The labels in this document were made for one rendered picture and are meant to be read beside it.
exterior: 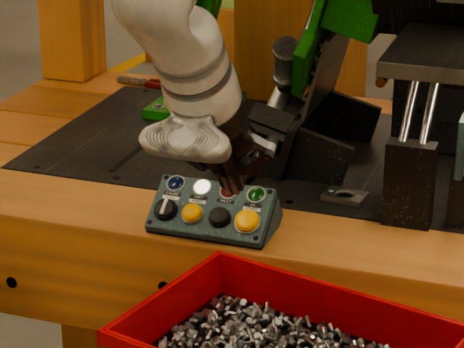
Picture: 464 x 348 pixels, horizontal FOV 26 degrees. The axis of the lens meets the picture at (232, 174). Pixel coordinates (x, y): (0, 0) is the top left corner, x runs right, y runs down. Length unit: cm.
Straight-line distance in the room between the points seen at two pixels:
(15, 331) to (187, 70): 198
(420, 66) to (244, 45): 69
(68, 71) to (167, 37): 106
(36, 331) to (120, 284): 156
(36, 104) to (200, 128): 87
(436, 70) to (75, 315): 56
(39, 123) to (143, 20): 87
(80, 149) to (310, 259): 48
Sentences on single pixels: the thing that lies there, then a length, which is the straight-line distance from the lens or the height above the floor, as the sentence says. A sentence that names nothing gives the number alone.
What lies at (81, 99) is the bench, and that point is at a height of 88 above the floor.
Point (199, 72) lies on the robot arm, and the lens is 92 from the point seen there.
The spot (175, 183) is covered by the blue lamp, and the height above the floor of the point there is 95.
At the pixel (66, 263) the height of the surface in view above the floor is 84.
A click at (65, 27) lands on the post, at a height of 98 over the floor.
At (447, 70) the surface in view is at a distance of 111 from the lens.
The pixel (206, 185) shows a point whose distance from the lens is 124.
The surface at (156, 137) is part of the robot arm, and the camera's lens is 96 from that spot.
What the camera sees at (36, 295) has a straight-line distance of 135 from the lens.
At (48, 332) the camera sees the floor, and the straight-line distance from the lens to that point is 282.
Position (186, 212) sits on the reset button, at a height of 93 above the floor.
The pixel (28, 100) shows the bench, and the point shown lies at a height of 88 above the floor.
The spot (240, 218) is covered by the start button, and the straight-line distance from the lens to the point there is 119.
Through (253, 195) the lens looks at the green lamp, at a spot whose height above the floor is 95.
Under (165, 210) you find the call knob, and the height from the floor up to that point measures 93.
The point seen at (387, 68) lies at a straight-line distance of 112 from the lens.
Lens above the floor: 143
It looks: 22 degrees down
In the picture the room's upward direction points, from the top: straight up
